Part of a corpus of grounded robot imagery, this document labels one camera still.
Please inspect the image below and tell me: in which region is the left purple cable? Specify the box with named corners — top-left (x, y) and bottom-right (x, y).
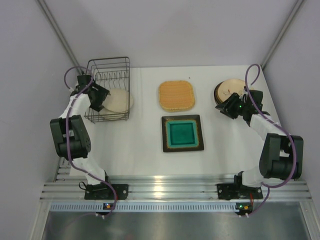
top-left (63, 66), bottom-right (118, 218)

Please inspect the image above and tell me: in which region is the dark wire dish rack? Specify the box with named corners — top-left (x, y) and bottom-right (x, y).
top-left (84, 56), bottom-right (134, 123)

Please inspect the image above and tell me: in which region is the aluminium rail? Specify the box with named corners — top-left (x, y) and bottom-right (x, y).
top-left (40, 175), bottom-right (312, 202)

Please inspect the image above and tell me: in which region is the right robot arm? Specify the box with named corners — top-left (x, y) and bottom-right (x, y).
top-left (215, 90), bottom-right (304, 199)

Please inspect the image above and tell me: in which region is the dark square plate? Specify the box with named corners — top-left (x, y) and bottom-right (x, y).
top-left (161, 114), bottom-right (205, 153)

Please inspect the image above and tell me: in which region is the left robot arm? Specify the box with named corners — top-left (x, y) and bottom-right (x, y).
top-left (50, 74), bottom-right (113, 199)

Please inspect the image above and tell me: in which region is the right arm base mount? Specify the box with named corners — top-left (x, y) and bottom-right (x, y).
top-left (216, 183), bottom-right (263, 201)

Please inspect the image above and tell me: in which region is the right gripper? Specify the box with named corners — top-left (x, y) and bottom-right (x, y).
top-left (216, 93), bottom-right (250, 120)

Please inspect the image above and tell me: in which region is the purple cable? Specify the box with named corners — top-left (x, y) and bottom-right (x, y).
top-left (236, 63), bottom-right (298, 217)
top-left (63, 66), bottom-right (118, 218)

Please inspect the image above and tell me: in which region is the slotted cable duct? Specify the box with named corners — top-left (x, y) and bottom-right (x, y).
top-left (50, 202), bottom-right (252, 213)

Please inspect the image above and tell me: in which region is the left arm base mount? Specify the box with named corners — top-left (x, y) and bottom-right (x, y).
top-left (84, 183), bottom-right (129, 200)

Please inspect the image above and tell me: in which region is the orange woven square plate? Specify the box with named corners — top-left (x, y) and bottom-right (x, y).
top-left (158, 80), bottom-right (196, 108)

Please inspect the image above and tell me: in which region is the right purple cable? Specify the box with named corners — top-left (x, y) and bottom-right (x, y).
top-left (236, 63), bottom-right (298, 217)

